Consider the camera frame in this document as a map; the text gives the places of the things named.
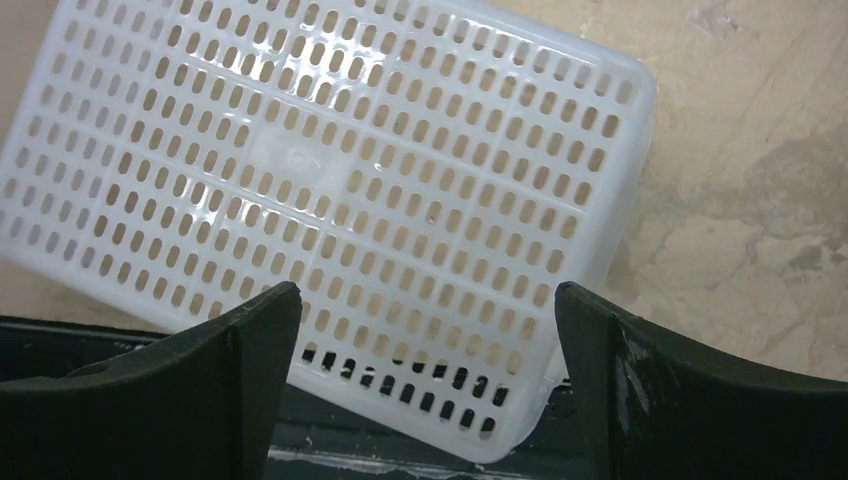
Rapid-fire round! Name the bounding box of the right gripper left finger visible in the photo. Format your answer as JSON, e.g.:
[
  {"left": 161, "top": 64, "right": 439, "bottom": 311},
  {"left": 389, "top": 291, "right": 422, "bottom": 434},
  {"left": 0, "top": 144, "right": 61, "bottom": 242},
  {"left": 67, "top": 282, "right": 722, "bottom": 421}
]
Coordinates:
[{"left": 1, "top": 282, "right": 302, "bottom": 479}]

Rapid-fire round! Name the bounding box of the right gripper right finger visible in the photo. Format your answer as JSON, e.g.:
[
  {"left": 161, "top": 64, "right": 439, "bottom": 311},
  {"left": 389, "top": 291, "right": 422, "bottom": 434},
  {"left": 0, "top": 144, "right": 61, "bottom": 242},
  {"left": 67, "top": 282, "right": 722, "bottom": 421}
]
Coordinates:
[{"left": 554, "top": 282, "right": 847, "bottom": 479}]

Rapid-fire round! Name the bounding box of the white plastic tray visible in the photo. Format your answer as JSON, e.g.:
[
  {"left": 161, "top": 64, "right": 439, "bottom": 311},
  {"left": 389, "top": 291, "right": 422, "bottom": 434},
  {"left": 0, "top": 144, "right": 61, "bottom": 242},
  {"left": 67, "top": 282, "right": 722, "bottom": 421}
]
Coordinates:
[{"left": 1, "top": 1, "right": 656, "bottom": 464}]

